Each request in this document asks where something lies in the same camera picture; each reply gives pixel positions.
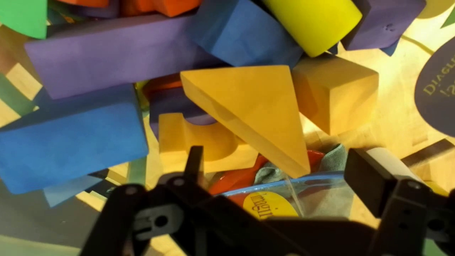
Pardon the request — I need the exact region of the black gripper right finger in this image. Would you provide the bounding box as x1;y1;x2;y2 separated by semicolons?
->
343;147;455;256

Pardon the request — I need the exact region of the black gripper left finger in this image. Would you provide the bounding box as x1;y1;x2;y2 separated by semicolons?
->
80;144;268;256

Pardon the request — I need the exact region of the yellow triangular foam block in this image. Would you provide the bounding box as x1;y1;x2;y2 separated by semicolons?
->
180;64;313;180

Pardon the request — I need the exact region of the yellow arch foam block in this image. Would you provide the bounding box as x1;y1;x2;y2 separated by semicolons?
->
157;111;261;175

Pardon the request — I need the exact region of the light blue foam block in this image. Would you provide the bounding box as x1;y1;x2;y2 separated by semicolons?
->
42;174;104;210

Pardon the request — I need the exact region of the large blue foam block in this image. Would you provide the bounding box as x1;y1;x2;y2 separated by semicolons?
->
0;83;151;197

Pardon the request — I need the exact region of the long purple foam block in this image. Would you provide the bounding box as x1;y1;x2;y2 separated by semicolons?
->
23;12;225;101

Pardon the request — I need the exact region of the blue rectangular foam block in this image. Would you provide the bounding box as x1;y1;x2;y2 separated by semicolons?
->
188;0;306;69

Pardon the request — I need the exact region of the red-orange foam block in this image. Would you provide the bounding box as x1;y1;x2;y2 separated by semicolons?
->
119;0;204;19

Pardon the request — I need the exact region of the orange foam block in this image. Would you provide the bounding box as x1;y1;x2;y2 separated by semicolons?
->
56;0;112;9

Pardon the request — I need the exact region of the green half-round foam block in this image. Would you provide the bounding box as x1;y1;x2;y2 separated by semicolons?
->
0;0;50;42

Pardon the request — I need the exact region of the yellow foam cube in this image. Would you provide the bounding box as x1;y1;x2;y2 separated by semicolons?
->
291;54;382;137

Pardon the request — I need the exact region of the lime foam cylinder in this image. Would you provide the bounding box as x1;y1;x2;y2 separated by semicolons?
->
261;0;365;59

